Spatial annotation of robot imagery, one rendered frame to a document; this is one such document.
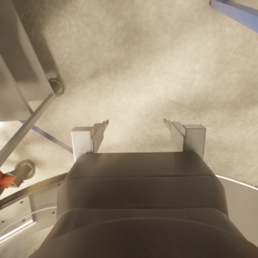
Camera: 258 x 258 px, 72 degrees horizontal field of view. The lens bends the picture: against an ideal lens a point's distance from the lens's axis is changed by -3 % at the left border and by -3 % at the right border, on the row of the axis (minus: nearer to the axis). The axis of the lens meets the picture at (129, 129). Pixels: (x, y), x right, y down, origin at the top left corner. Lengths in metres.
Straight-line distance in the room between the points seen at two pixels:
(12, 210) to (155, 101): 0.78
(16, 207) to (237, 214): 0.62
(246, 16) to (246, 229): 0.48
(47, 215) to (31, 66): 0.62
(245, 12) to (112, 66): 0.60
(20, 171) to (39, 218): 1.02
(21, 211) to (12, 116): 0.42
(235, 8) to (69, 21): 0.64
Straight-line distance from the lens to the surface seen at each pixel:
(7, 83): 0.82
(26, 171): 1.66
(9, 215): 0.69
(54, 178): 0.66
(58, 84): 1.04
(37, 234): 0.61
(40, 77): 0.94
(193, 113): 1.07
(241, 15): 0.56
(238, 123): 1.18
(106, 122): 0.16
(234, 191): 0.58
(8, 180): 1.57
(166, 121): 0.16
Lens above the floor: 0.86
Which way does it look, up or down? 49 degrees down
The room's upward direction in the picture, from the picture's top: 169 degrees counter-clockwise
